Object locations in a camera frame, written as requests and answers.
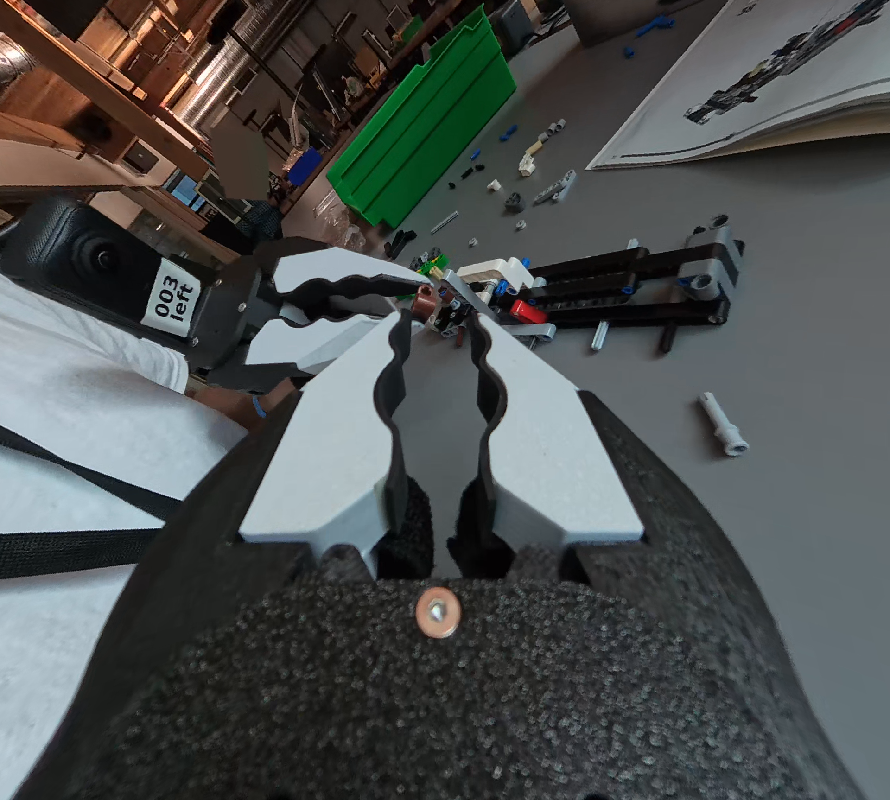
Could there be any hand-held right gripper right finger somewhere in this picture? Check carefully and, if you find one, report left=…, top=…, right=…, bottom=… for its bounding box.
left=464, top=312, right=645, bottom=551

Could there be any person's left hand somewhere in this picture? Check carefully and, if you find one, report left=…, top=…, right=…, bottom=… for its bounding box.
left=186, top=380, right=301, bottom=432

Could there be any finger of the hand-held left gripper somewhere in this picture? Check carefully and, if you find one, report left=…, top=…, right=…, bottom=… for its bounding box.
left=243, top=308, right=399, bottom=380
left=267, top=247, right=439, bottom=328

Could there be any green plastic bin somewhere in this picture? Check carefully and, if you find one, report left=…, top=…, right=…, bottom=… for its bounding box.
left=325, top=4, right=519, bottom=229

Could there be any black lego chassis assembly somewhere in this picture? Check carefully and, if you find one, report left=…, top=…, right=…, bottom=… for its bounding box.
left=417, top=212, right=748, bottom=356

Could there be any black strap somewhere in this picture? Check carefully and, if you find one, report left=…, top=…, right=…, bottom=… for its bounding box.
left=0, top=425, right=183, bottom=580

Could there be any grey power adapter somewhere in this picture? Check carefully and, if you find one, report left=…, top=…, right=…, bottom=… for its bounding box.
left=490, top=0, right=540, bottom=50

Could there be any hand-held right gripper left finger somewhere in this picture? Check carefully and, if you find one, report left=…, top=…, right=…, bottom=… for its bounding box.
left=238, top=310, right=418, bottom=582

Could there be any grey angled lego beam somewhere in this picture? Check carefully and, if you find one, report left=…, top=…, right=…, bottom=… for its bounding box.
left=534, top=170, right=578, bottom=204

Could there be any clear plastic bag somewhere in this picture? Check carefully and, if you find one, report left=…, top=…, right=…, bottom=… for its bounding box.
left=313, top=198, right=369, bottom=252

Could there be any white lego axle pin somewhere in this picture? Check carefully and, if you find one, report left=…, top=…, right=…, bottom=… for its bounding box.
left=697, top=391, right=750, bottom=458

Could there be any lego instruction booklet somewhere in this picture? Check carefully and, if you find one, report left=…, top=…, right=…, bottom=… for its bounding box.
left=586, top=0, right=890, bottom=171

